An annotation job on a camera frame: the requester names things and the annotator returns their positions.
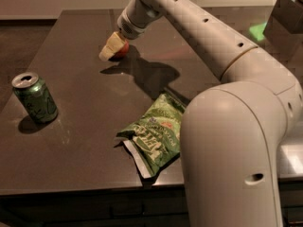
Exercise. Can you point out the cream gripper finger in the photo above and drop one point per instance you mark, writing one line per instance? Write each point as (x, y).
(114, 42)

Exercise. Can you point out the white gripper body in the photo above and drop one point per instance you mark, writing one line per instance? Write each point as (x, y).
(132, 27)

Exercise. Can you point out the red apple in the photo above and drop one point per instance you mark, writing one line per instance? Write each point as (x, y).
(121, 53)

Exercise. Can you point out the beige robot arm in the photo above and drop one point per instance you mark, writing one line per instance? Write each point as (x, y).
(229, 133)

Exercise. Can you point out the green soda can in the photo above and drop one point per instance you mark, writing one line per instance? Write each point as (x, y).
(32, 92)

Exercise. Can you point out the green chip bag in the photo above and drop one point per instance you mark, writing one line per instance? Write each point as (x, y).
(154, 139)

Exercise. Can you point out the dark box on counter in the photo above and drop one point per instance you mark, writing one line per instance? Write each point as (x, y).
(284, 29)

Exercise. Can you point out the dark cabinet drawers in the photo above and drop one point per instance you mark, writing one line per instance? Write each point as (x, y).
(153, 207)

